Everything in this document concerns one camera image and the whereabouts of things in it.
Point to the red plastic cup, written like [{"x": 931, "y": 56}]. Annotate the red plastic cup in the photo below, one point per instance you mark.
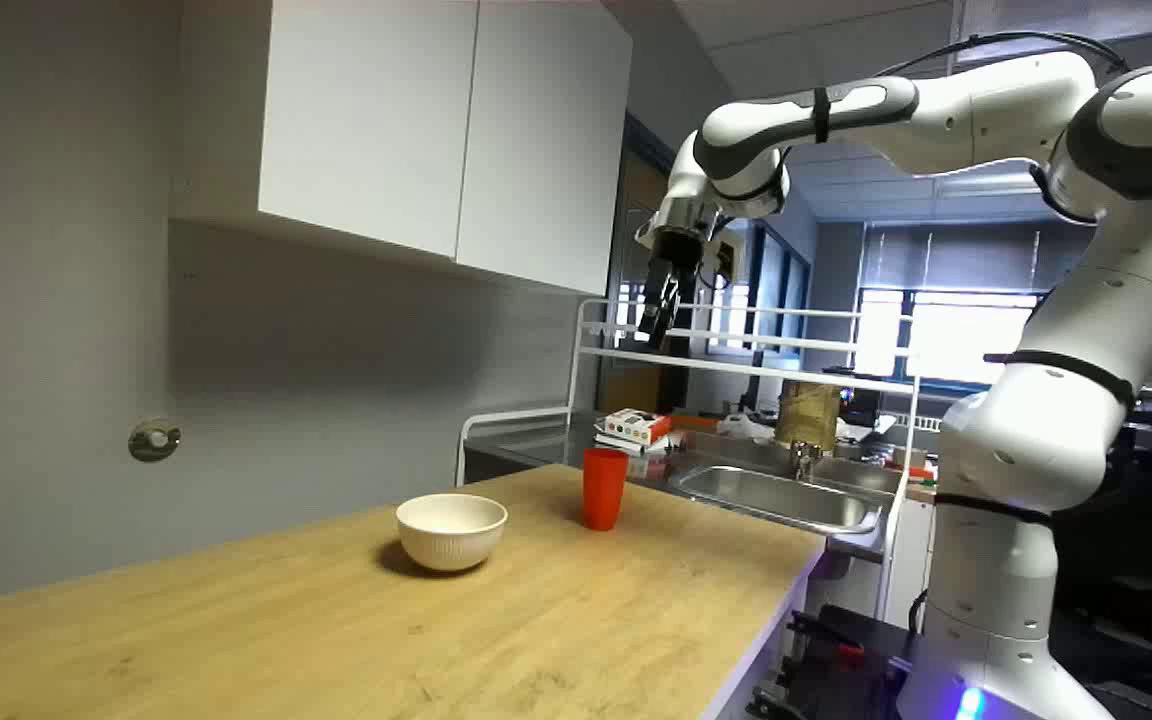
[{"x": 607, "y": 488}]

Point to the stainless steel sink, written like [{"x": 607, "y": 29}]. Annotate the stainless steel sink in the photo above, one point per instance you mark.
[{"x": 777, "y": 497}]

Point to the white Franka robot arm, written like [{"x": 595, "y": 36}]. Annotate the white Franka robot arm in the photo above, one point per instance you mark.
[{"x": 1000, "y": 107}]

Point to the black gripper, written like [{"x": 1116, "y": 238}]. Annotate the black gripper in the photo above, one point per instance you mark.
[{"x": 680, "y": 244}]

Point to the white wall cabinet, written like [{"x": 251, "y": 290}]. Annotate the white wall cabinet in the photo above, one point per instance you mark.
[{"x": 441, "y": 121}]

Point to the red and white box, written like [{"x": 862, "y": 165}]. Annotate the red and white box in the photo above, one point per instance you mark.
[{"x": 635, "y": 428}]

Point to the window with blinds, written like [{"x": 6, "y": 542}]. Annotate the window with blinds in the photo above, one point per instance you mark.
[{"x": 951, "y": 306}]

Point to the black equipment under table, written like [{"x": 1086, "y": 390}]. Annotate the black equipment under table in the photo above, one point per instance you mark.
[{"x": 842, "y": 666}]

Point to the cream ceramic bowl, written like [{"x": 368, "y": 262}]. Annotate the cream ceramic bowl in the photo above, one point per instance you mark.
[{"x": 449, "y": 534}]

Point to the brown paper bag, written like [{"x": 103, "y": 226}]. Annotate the brown paper bag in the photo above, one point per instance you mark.
[{"x": 809, "y": 412}]

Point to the round metal wall knob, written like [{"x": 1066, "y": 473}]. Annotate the round metal wall knob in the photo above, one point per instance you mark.
[{"x": 152, "y": 441}]

